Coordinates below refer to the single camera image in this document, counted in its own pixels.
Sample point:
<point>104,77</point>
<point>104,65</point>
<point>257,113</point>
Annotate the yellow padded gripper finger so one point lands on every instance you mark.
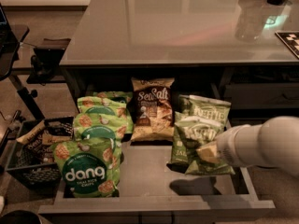
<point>209,152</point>

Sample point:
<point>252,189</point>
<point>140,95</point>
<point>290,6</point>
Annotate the green Kettle jalapeno bag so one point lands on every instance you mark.
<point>196,132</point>

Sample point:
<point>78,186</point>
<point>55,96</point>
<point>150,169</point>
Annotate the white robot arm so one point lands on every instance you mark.
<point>274,144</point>

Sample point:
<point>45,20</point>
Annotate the middle green Kettle chip bag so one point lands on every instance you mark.
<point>179,151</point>

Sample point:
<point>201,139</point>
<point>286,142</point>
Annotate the green kettle chip bag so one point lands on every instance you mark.
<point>203,107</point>
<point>179,151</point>

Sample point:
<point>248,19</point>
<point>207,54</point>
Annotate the rear green Kettle chip bag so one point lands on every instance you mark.
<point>203,107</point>

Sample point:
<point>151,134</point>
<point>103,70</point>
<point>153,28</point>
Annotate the open grey top drawer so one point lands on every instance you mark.
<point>152,193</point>

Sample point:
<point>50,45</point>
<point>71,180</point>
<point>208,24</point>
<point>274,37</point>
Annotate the brown sea salt chip bag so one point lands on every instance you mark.
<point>153,109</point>

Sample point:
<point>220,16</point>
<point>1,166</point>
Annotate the green dang chip bag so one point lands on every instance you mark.
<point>95,125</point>
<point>103,105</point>
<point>117,96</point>
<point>90,168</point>

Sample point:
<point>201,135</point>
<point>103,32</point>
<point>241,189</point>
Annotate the rear green Dang chip bag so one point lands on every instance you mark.
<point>117,96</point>

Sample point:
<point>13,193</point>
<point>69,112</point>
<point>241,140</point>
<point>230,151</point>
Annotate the front green Dang chip bag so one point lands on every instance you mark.
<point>90,168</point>

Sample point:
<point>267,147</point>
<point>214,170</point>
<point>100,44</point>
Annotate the grey counter cabinet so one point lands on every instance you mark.
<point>192,39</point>

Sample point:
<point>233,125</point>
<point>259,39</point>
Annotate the closed grey right drawers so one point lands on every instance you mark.
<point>259,93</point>

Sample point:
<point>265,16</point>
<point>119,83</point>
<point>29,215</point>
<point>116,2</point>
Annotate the black white marker tag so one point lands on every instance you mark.
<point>290,40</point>

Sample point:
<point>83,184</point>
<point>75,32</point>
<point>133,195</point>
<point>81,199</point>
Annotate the brown snack bags in crate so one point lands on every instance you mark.
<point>40,138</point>

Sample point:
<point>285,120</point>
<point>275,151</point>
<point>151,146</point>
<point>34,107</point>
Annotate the black plastic crate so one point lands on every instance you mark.
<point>24,166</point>

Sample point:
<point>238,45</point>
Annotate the black chair base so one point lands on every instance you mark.
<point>46,59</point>

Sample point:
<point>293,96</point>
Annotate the black side table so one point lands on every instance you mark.
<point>11,37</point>

